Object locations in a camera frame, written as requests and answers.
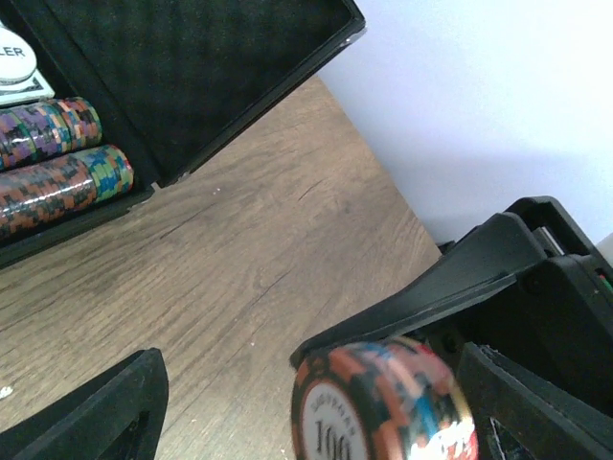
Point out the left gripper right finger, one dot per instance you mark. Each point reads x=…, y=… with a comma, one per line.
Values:
x=519, y=415

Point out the white dealer button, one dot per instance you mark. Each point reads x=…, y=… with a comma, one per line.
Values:
x=18, y=59

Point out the black poker set case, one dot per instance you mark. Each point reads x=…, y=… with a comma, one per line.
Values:
x=174, y=82

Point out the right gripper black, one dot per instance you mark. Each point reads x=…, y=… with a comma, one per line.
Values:
x=555, y=320

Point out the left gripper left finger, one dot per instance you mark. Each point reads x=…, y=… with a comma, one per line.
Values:
x=119, y=414

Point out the orange poker chip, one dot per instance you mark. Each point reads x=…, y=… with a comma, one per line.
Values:
x=394, y=399

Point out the blue playing card deck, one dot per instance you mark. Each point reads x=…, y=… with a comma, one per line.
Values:
x=34, y=88

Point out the chips row in case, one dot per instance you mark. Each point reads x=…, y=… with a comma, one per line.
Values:
x=41, y=193
x=34, y=132

